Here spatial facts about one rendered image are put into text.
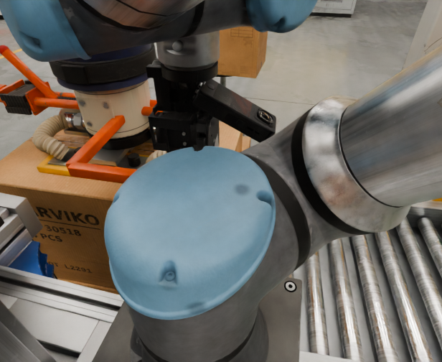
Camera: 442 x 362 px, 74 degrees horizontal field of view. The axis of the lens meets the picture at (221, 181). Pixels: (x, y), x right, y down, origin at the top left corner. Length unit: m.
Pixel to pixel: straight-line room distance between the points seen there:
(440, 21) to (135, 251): 1.67
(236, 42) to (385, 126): 2.03
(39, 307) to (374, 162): 0.52
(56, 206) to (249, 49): 1.70
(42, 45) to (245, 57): 2.06
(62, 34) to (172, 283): 0.15
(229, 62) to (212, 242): 2.11
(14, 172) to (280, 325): 0.72
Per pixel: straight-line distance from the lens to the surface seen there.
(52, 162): 0.84
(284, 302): 0.41
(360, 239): 1.21
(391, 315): 1.14
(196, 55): 0.36
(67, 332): 0.54
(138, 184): 0.22
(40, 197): 0.83
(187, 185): 0.20
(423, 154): 0.19
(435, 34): 1.76
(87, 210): 0.77
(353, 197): 0.23
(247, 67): 2.23
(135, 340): 0.33
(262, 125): 0.39
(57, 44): 0.20
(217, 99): 0.38
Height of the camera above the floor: 1.40
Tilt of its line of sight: 39 degrees down
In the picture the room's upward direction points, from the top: straight up
